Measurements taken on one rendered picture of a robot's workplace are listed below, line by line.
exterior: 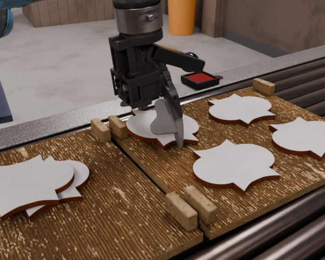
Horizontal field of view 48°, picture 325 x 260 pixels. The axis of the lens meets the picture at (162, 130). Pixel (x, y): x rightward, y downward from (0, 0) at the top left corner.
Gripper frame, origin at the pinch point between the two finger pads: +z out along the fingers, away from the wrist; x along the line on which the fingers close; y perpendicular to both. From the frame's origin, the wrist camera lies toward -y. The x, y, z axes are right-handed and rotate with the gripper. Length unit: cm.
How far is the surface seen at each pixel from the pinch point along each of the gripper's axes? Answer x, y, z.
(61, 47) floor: -386, -80, 102
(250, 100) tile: -1.4, -24.1, 2.4
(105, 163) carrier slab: 3.5, 13.6, -0.4
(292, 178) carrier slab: 23.1, -10.2, 2.1
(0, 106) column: -45, 24, 5
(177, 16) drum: -357, -231, 93
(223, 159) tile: 14.0, -3.5, 0.4
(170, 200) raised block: 19.8, 10.6, -2.5
